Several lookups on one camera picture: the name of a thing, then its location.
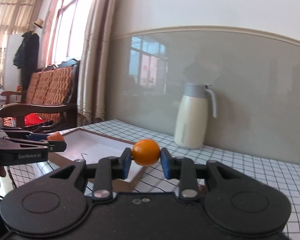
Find carrot chunk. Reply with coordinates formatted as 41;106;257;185
46;132;65;141

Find orange kumquat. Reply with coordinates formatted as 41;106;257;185
132;139;160;166

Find brown cardboard box tray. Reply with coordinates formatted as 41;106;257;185
49;128;146;192

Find cream thermos jug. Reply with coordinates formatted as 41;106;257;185
174;83;217;149

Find wooden sofa orange cushions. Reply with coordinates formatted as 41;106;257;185
0;59;80;133

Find white refrigerator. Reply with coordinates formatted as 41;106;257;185
2;33;23;91

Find dark coat on rack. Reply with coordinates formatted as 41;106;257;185
13;31;39;91

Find beige curtain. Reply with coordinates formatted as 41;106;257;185
77;0;117;126

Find straw hat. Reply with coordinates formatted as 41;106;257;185
33;18;44;29

